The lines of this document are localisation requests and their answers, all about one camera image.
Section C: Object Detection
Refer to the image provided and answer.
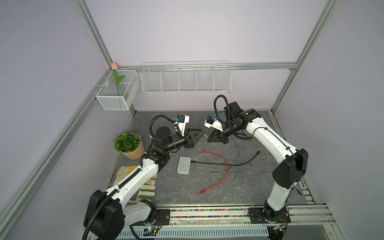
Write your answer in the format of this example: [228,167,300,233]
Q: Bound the white network switch box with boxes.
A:
[177,157,191,175]

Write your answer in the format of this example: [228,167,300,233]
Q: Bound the black cable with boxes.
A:
[190,150,261,167]

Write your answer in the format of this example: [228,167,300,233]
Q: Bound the white mesh wall basket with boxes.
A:
[96,70,140,111]

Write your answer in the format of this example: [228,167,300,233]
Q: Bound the red ethernet cable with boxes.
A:
[197,148,230,196]

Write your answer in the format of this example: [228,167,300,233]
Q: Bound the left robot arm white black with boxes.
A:
[82,127,205,240]

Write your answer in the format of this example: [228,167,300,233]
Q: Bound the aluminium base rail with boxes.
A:
[83,204,337,230]

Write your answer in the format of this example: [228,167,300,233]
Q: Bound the white wire wall shelf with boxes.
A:
[141,61,232,94]

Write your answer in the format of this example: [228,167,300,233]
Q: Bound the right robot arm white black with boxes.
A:
[204,102,309,223]

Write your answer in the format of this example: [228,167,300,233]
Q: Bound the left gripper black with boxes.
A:
[164,128,205,153]

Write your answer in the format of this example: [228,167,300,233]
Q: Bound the yellow white work glove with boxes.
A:
[110,166,157,205]

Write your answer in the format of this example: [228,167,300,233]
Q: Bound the pink tulip artificial flower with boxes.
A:
[111,63,125,96]

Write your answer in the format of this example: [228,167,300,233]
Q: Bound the green potted plant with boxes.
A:
[114,132,145,160]

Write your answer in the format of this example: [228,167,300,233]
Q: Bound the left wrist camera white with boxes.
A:
[174,115,190,137]

